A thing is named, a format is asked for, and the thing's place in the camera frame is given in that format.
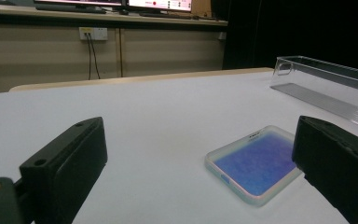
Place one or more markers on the brown cardboard box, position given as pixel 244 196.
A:
pixel 202 7

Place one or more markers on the computer monitor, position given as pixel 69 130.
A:
pixel 160 4
pixel 77 2

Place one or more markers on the black keyboard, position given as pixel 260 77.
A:
pixel 167 15
pixel 71 9

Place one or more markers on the white wall power outlet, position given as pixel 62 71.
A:
pixel 98 33

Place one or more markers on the clear plastic storage container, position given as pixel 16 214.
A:
pixel 323 90

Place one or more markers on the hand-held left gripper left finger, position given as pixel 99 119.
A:
pixel 65 168

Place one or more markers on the translucent blue phone case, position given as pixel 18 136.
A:
pixel 254 165

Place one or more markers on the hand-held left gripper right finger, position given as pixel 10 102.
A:
pixel 338 165

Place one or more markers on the long wooden desk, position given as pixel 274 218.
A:
pixel 105 18

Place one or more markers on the white table mat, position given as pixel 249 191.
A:
pixel 155 112

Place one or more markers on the black curtain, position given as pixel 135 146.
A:
pixel 292 28

